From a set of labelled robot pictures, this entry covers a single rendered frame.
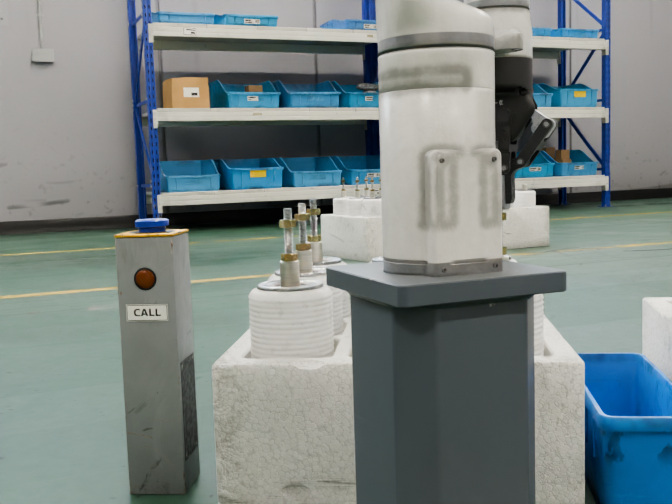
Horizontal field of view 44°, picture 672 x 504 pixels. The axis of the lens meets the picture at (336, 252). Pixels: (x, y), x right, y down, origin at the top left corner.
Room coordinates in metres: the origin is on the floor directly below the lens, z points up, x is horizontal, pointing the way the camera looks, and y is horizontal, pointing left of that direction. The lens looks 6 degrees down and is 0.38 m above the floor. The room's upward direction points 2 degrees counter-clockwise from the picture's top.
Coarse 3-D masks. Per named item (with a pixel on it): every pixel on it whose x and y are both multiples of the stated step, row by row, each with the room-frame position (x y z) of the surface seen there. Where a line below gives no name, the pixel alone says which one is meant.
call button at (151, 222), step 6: (138, 222) 0.99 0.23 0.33; (144, 222) 0.98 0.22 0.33; (150, 222) 0.98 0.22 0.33; (156, 222) 0.98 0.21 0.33; (162, 222) 0.99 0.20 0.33; (168, 222) 1.00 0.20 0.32; (138, 228) 1.00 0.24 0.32; (144, 228) 0.99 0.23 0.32; (150, 228) 0.99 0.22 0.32; (156, 228) 0.99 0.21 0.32; (162, 228) 0.99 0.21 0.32
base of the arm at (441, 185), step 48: (432, 48) 0.63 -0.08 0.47; (480, 48) 0.64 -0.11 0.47; (384, 96) 0.66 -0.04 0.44; (432, 96) 0.63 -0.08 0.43; (480, 96) 0.64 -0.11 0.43; (384, 144) 0.66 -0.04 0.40; (432, 144) 0.63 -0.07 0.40; (480, 144) 0.64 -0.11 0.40; (384, 192) 0.66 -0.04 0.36; (432, 192) 0.62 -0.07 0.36; (480, 192) 0.64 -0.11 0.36; (384, 240) 0.67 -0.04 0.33; (432, 240) 0.62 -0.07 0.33; (480, 240) 0.64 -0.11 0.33
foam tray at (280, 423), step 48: (336, 336) 1.00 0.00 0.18; (240, 384) 0.87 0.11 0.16; (288, 384) 0.87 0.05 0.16; (336, 384) 0.86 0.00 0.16; (576, 384) 0.84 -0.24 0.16; (240, 432) 0.87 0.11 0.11; (288, 432) 0.87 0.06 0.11; (336, 432) 0.86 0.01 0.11; (576, 432) 0.84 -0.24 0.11; (240, 480) 0.87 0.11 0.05; (288, 480) 0.87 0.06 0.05; (336, 480) 0.86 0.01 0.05; (576, 480) 0.84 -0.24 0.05
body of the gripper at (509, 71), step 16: (496, 64) 0.88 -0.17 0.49; (512, 64) 0.88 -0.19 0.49; (528, 64) 0.89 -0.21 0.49; (496, 80) 0.88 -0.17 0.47; (512, 80) 0.88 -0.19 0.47; (528, 80) 0.89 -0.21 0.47; (496, 96) 0.91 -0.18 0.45; (512, 96) 0.90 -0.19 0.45; (528, 96) 0.89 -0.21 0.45; (496, 112) 0.91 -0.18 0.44; (512, 112) 0.90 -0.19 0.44; (528, 112) 0.89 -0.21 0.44; (496, 128) 0.91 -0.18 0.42; (512, 128) 0.90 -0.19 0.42
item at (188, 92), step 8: (168, 80) 5.51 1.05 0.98; (176, 80) 5.44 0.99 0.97; (184, 80) 5.46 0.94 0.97; (192, 80) 5.48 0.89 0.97; (200, 80) 5.50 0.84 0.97; (168, 88) 5.51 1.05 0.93; (176, 88) 5.44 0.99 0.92; (184, 88) 5.45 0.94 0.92; (192, 88) 5.47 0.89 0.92; (200, 88) 5.50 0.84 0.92; (208, 88) 5.52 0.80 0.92; (168, 96) 5.52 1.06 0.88; (176, 96) 5.44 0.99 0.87; (184, 96) 5.45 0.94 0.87; (192, 96) 5.47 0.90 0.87; (200, 96) 5.50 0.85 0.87; (208, 96) 5.52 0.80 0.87; (168, 104) 5.54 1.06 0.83; (176, 104) 5.44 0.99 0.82; (184, 104) 5.45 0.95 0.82; (192, 104) 5.47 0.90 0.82; (200, 104) 5.49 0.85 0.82; (208, 104) 5.52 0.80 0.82
